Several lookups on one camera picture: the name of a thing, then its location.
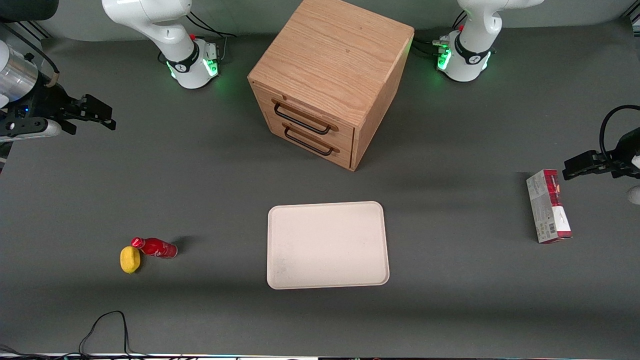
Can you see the grey and red carton box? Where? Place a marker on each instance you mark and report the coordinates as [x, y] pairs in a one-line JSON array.
[[547, 210]]

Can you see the beige rectangular tray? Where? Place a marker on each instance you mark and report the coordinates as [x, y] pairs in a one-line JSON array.
[[327, 245]]

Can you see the yellow lemon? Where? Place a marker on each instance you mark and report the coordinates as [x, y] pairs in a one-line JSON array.
[[130, 260]]

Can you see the wooden drawer front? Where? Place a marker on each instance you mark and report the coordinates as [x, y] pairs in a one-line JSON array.
[[305, 107], [310, 142]]

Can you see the wooden drawer cabinet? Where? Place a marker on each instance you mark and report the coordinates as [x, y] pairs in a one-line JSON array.
[[330, 55]]

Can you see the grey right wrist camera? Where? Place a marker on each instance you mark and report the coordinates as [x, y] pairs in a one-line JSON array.
[[30, 130]]

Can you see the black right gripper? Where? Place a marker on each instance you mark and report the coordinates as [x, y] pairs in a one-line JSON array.
[[46, 101]]

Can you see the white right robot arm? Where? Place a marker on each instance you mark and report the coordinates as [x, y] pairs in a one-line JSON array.
[[172, 30]]

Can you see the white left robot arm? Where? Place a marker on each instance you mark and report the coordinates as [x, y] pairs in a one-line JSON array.
[[472, 45]]

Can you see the red coke bottle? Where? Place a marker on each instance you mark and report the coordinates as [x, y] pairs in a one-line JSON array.
[[159, 248]]

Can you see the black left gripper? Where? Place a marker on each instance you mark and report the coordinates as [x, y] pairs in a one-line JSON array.
[[621, 156]]

